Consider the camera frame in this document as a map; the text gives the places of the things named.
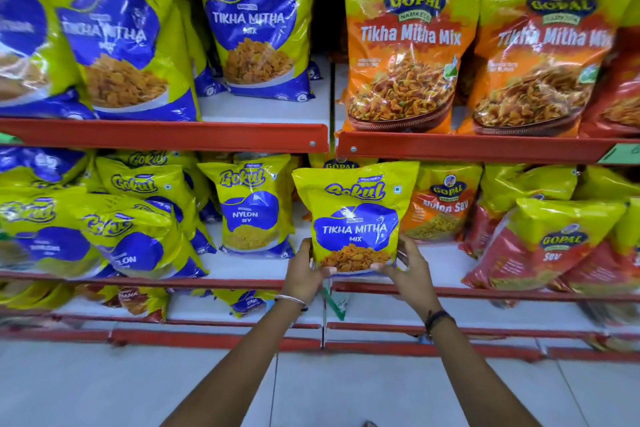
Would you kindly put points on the person's left hand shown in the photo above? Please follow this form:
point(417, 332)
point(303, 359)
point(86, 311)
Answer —
point(296, 279)

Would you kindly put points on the person's right hand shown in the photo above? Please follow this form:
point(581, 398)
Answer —
point(413, 281)

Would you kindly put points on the person's left thumb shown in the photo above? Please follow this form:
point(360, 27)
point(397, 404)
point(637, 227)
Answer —
point(324, 272)

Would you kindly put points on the person's right thumb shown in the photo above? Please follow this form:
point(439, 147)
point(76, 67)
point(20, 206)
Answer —
point(384, 269)

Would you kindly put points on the yellow blue mix snack packet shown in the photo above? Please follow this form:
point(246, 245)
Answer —
point(355, 211)

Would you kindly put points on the person's left forearm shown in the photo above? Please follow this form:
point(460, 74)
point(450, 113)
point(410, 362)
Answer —
point(235, 371)

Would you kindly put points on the person's right forearm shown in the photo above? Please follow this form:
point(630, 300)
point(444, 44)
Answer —
point(475, 376)

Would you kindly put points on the green price tag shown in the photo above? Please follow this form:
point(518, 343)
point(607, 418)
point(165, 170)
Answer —
point(620, 154)
point(334, 302)

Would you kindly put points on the silver bangle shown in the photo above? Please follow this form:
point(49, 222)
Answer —
point(292, 299)

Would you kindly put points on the black wrist band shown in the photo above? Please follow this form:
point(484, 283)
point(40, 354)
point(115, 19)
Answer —
point(438, 318)

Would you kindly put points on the small yellow blue snack packet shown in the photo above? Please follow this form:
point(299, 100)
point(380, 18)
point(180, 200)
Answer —
point(247, 301)

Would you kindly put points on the red yellow snack packet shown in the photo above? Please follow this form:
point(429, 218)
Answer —
point(607, 261)
point(540, 246)
point(515, 191)

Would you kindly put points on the brown yellow snack packet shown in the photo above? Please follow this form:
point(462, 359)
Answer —
point(142, 302)

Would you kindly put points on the pile of small yellow blue packets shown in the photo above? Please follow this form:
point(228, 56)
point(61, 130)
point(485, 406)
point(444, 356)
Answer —
point(130, 211)

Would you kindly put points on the large orange yellow snack bag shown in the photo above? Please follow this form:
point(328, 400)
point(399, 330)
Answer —
point(540, 51)
point(407, 41)

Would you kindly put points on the large yellow blue snack bag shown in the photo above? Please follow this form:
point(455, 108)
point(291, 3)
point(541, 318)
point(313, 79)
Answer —
point(25, 41)
point(257, 21)
point(197, 49)
point(120, 36)

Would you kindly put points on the flat yellow snack packet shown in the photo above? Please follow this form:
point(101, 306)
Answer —
point(35, 294)

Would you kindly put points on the large red yellow snack bag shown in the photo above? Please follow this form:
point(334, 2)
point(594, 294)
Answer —
point(617, 91)

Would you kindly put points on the red shelf edge rail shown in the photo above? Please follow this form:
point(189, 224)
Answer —
point(380, 327)
point(165, 135)
point(150, 281)
point(200, 324)
point(500, 293)
point(475, 147)

